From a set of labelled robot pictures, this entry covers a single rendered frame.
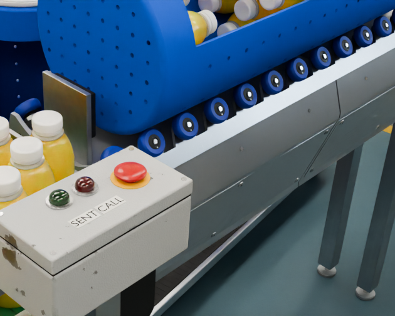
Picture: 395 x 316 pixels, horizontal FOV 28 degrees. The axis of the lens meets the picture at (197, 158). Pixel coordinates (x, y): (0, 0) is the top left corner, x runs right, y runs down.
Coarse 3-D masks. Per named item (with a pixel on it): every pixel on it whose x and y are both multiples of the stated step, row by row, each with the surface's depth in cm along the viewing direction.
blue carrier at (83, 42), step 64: (64, 0) 117; (128, 0) 107; (192, 0) 148; (320, 0) 132; (384, 0) 150; (64, 64) 123; (128, 64) 113; (192, 64) 112; (256, 64) 126; (128, 128) 118
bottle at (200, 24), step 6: (192, 12) 121; (192, 18) 119; (198, 18) 120; (204, 18) 123; (192, 24) 119; (198, 24) 120; (204, 24) 121; (198, 30) 120; (204, 30) 121; (198, 36) 120; (204, 36) 122; (198, 42) 120
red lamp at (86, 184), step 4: (84, 176) 85; (76, 180) 84; (80, 180) 84; (84, 180) 84; (88, 180) 84; (92, 180) 84; (76, 184) 84; (80, 184) 83; (84, 184) 83; (88, 184) 83; (92, 184) 84; (76, 188) 84; (80, 188) 83; (84, 188) 83; (88, 188) 83; (92, 188) 84
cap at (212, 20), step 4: (200, 12) 124; (204, 12) 124; (208, 12) 124; (208, 16) 123; (212, 16) 124; (208, 20) 123; (212, 20) 123; (216, 20) 124; (212, 24) 124; (216, 24) 124; (212, 28) 124; (212, 32) 125
